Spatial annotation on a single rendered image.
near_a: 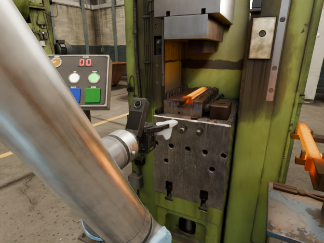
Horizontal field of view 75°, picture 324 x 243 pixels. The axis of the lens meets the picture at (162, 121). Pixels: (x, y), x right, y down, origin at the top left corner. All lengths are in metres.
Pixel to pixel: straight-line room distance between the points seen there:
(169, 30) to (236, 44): 0.54
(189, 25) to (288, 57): 0.46
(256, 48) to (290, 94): 0.26
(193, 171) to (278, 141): 0.45
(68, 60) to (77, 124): 1.00
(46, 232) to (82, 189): 1.61
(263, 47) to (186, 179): 0.72
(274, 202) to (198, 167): 0.35
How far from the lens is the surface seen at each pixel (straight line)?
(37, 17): 5.89
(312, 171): 0.68
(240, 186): 1.32
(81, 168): 0.26
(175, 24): 1.04
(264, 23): 1.09
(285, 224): 0.87
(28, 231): 1.94
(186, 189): 1.16
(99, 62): 1.18
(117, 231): 0.36
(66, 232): 1.82
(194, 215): 1.25
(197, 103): 1.02
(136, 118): 0.59
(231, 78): 1.46
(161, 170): 1.16
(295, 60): 1.12
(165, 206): 1.29
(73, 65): 1.21
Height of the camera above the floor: 1.22
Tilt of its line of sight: 18 degrees down
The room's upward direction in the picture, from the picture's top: straight up
